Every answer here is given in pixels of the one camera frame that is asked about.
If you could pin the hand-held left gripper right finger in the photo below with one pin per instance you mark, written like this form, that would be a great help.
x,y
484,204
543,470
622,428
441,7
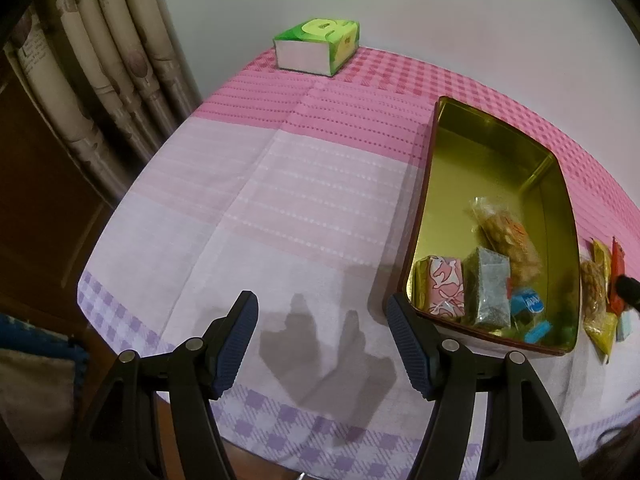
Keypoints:
x,y
410,350

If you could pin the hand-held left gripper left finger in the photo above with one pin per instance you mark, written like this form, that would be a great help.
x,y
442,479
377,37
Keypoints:
x,y
235,345

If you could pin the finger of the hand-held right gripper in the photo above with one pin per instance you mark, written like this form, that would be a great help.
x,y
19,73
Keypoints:
x,y
629,291

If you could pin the red snack packet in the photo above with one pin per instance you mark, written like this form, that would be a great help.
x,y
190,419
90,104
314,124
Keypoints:
x,y
617,275

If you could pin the clear fried snack packet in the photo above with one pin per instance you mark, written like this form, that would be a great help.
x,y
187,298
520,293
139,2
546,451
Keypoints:
x,y
592,292

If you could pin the pink candy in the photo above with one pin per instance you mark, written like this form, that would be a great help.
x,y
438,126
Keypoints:
x,y
442,285

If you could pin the silver foil packet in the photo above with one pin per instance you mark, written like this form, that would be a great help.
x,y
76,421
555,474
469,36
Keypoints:
x,y
487,290

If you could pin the blue candy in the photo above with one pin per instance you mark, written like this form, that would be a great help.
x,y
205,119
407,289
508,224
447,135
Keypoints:
x,y
527,310

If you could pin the clear fried twist packet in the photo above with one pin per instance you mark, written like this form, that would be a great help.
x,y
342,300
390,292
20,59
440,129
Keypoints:
x,y
515,240

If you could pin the gold metal tin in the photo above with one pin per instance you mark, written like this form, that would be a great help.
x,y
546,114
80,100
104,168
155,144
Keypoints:
x,y
475,170

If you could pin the pink checkered tablecloth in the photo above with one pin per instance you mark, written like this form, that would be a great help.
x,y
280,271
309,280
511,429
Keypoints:
x,y
300,185

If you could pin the blue cloth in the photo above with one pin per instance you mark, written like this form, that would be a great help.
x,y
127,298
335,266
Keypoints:
x,y
40,337

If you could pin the white cloth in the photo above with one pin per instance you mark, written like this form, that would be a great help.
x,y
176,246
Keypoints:
x,y
35,400

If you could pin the brown wooden cabinet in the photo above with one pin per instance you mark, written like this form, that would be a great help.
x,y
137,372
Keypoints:
x,y
45,220

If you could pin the beige patterned curtain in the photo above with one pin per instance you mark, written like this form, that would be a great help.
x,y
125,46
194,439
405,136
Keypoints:
x,y
95,75

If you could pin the green tissue box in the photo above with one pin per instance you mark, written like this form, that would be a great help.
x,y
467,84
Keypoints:
x,y
320,45

